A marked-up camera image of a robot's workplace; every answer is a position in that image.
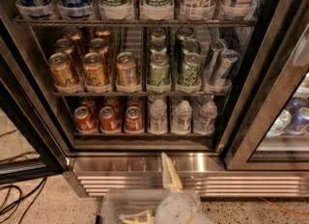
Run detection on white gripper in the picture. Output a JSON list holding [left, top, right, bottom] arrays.
[[119, 153, 202, 224]]

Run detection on silver blue slim can front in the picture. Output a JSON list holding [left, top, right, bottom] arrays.
[[211, 49, 239, 88]]

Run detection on orange floor cable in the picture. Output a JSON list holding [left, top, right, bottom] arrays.
[[259, 196, 309, 218]]

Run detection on orange LaCroix can front right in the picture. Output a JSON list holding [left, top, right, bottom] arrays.
[[116, 52, 140, 87]]

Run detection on stainless steel fridge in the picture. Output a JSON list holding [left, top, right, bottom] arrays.
[[0, 0, 309, 197]]

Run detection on black floor cables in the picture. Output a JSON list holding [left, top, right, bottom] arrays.
[[0, 177, 48, 224]]

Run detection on red coke can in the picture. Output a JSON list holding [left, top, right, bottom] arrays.
[[79, 96, 98, 115], [74, 106, 97, 131], [99, 106, 120, 131], [103, 96, 121, 115], [126, 96, 143, 110], [125, 106, 143, 131]]

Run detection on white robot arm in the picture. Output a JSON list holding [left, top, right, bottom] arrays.
[[119, 153, 215, 224]]

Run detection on clear water bottle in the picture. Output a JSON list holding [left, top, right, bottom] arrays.
[[149, 98, 167, 134], [194, 100, 217, 135], [171, 100, 192, 135]]

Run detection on clear water bottle right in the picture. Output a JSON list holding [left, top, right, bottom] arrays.
[[194, 100, 217, 135]]

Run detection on green LaCroix can front right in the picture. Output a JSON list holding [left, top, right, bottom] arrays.
[[177, 53, 203, 87]]

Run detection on orange LaCroix can front middle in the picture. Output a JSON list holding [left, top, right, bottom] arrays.
[[83, 52, 108, 87]]

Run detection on orange LaCroix can front left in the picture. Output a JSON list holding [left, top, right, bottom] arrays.
[[48, 53, 80, 88]]

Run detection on blue can behind glass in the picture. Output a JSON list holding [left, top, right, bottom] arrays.
[[286, 98, 309, 135]]

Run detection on clear water bottle left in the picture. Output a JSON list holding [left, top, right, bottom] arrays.
[[149, 98, 167, 134]]

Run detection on orange lacroix can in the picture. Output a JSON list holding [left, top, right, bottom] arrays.
[[116, 52, 140, 87], [54, 38, 83, 75], [48, 53, 80, 88], [83, 52, 108, 87], [89, 38, 111, 75]]

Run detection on silver blue slim can rear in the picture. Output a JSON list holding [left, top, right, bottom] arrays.
[[205, 39, 228, 80]]

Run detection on green lacroix can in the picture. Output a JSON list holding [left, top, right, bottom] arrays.
[[177, 53, 203, 87], [181, 39, 201, 57], [149, 39, 167, 54], [148, 52, 170, 87]]

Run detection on silver blue slim can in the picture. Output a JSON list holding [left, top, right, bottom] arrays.
[[205, 39, 228, 80], [211, 49, 239, 88]]

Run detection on clear water bottle middle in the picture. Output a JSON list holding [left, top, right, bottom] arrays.
[[171, 100, 192, 135]]

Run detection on silver can behind glass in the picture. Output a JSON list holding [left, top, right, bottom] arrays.
[[267, 110, 292, 137]]

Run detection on green LaCroix can front left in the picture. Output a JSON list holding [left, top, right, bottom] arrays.
[[148, 52, 170, 87]]

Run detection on clear plastic bin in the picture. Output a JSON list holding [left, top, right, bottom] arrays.
[[99, 188, 205, 224]]

